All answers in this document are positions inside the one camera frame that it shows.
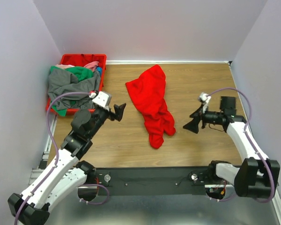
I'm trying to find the blue garment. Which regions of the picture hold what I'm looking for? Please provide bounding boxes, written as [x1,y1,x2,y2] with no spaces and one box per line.
[96,67,103,74]

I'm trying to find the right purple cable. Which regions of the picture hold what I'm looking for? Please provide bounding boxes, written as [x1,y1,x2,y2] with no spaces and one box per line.
[207,87,276,203]

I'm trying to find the grey t shirt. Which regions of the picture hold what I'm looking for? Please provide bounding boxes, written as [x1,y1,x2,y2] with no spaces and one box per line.
[47,68,102,111]

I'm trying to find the red plastic bin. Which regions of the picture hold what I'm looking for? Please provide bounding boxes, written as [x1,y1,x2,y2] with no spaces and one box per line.
[45,54,107,116]

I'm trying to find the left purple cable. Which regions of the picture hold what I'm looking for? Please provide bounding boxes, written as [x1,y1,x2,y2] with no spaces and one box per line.
[13,91,93,225]

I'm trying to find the aluminium frame rail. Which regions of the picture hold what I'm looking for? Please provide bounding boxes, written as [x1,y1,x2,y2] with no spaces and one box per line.
[29,113,57,185]

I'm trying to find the pink t shirt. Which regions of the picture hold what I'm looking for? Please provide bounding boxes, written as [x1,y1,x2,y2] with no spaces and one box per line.
[55,61,99,71]

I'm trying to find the purple cable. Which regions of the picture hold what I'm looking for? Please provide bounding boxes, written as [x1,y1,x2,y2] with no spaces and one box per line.
[207,87,276,203]
[13,91,93,225]

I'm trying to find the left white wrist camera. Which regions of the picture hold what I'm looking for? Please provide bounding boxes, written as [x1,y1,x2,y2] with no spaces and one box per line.
[89,91,112,111]

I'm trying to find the red t shirt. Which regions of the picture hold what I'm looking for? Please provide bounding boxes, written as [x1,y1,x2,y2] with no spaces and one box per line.
[126,65,176,149]

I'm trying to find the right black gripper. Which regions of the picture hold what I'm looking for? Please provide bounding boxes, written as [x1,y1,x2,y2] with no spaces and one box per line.
[183,103,224,133]

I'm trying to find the green t shirt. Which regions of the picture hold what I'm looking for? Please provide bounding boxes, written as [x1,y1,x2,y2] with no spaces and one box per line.
[49,66,94,117]

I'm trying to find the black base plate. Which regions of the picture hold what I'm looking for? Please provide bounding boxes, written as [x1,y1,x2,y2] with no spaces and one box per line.
[77,165,225,197]

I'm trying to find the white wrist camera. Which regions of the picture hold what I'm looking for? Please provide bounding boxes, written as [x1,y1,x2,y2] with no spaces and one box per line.
[198,92,211,113]
[89,91,112,111]

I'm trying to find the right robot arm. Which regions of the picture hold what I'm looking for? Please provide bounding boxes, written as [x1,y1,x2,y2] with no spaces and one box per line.
[183,92,280,202]

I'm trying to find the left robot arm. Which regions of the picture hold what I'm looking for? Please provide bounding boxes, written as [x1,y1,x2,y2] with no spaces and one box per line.
[7,104,126,225]

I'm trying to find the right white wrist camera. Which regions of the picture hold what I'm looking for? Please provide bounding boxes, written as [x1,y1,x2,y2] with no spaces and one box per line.
[198,92,211,113]

